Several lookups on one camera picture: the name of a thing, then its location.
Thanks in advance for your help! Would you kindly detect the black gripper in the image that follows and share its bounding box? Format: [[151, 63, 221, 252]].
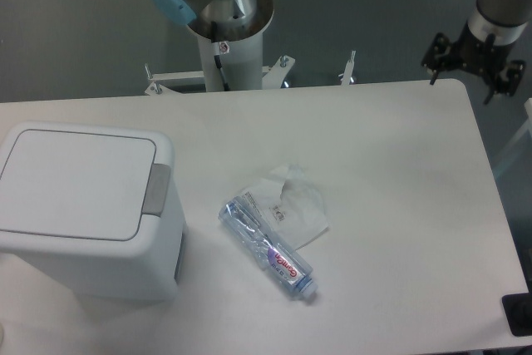
[[421, 32, 525, 105]]

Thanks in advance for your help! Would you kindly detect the white plastic trash can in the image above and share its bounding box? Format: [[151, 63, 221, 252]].
[[1, 121, 186, 301]]

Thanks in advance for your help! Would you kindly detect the white trash can lid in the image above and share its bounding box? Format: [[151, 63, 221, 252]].
[[1, 129, 156, 241]]

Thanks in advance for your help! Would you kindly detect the clear plastic wrapper bag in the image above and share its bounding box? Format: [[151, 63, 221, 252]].
[[240, 164, 328, 249]]

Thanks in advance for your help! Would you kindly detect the black device at table edge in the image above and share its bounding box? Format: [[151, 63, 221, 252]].
[[502, 293, 531, 337]]

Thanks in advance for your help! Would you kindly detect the crushed clear plastic bottle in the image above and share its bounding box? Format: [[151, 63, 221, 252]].
[[219, 196, 318, 302]]

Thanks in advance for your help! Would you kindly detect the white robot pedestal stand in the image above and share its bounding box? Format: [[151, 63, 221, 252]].
[[143, 0, 358, 97]]

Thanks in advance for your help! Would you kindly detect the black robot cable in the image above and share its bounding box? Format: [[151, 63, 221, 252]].
[[209, 20, 230, 92]]

